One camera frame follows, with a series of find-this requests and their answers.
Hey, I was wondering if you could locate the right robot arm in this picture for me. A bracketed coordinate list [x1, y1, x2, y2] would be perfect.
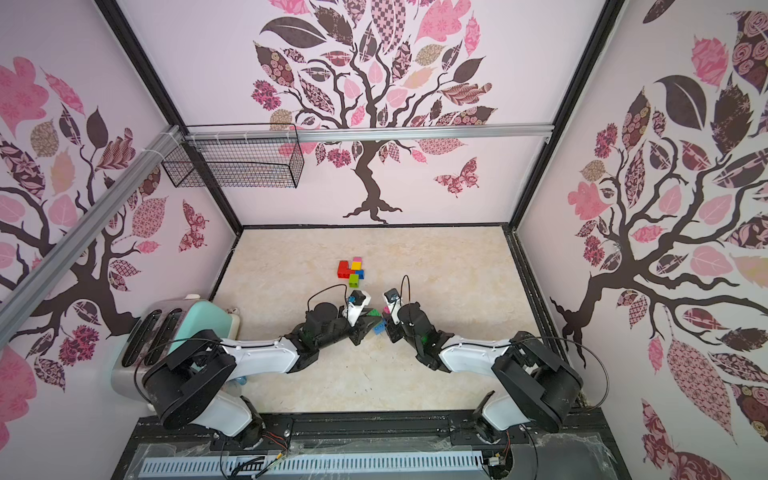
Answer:
[384, 293, 583, 438]

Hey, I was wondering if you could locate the aluminium frame bar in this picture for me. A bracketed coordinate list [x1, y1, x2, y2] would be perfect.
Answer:
[185, 123, 554, 143]
[1, 125, 183, 345]

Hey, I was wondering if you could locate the white slotted cable duct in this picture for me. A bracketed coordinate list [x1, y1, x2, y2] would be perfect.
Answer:
[129, 451, 486, 479]

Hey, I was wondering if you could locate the long red lego brick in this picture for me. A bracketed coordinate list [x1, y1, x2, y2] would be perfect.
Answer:
[337, 260, 353, 279]

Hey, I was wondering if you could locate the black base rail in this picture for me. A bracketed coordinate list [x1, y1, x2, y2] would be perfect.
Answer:
[111, 410, 630, 480]

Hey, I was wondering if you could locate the aluminium frame bar left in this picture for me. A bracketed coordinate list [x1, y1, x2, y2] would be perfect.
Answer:
[1, 125, 183, 345]

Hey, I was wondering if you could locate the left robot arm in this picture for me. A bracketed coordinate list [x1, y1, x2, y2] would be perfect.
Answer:
[134, 292, 382, 448]

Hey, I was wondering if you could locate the mint green toaster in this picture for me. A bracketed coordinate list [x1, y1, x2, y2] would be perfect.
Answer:
[110, 294, 241, 401]

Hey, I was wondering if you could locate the black wire basket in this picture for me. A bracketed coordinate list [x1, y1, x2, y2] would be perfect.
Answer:
[162, 122, 305, 189]

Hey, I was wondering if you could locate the aluminium frame bar back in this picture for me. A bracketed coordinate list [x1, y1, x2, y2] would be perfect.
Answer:
[185, 123, 554, 143]

